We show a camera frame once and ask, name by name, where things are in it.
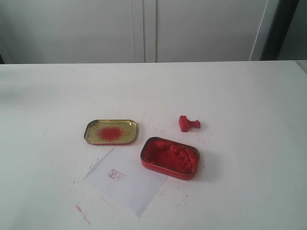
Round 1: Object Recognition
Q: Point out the red stamp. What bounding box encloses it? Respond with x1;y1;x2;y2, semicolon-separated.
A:
179;115;201;132

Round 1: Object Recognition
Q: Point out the red ink tin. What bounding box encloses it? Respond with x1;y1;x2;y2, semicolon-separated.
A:
140;137;200;181

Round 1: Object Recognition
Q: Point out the white paper sheet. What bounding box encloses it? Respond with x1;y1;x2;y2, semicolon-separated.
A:
84;148;166;217

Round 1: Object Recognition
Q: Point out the gold tin lid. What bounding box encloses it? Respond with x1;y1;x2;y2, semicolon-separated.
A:
83;119;138;145

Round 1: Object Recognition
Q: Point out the white cabinet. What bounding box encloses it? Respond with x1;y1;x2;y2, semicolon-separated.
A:
0;0;278;64

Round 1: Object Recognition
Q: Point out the dark vertical post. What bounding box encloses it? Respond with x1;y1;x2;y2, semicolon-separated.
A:
260;0;307;61

